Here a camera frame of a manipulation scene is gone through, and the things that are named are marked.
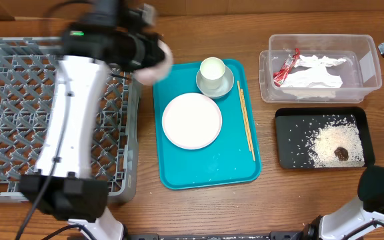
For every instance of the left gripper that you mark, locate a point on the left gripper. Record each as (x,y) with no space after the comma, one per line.
(158,54)

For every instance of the red snack wrapper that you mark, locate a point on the red snack wrapper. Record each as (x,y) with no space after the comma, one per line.
(280,76)

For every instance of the white napkin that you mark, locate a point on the white napkin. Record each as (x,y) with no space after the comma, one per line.
(315,73)

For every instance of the white rice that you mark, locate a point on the white rice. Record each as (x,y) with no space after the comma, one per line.
(318,137)

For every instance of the brown food scrap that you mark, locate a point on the brown food scrap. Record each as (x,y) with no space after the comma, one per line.
(341,153)

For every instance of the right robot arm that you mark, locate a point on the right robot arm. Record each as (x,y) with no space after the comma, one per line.
(356,218)

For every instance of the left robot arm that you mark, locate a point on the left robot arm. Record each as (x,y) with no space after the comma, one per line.
(112,33)

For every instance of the white cup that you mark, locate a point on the white cup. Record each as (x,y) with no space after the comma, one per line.
(212,69)

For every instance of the large white plate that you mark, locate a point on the large white plate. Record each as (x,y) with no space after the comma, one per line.
(192,121)

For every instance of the grey saucer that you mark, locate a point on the grey saucer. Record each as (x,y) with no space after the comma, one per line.
(227,82)

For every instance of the wooden chopstick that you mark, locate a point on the wooden chopstick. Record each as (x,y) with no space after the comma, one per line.
(247,124)
(239,87)

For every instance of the grey dish rack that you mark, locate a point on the grey dish rack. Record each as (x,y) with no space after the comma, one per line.
(27,75)

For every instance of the teal plastic tray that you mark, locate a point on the teal plastic tray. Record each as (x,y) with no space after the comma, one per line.
(227,160)

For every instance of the black plastic tray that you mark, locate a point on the black plastic tray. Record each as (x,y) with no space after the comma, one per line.
(285,118)

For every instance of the clear plastic bin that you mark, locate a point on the clear plastic bin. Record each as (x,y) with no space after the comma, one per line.
(360,74)

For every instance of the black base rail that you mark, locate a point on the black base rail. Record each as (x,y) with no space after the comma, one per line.
(274,235)

